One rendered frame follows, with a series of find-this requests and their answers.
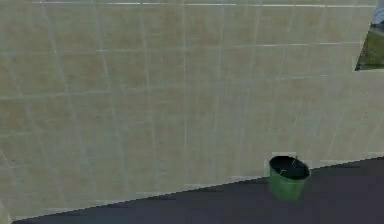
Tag green waste bin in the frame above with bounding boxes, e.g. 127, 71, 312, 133
268, 155, 312, 202

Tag window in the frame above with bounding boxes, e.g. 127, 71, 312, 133
354, 0, 384, 72

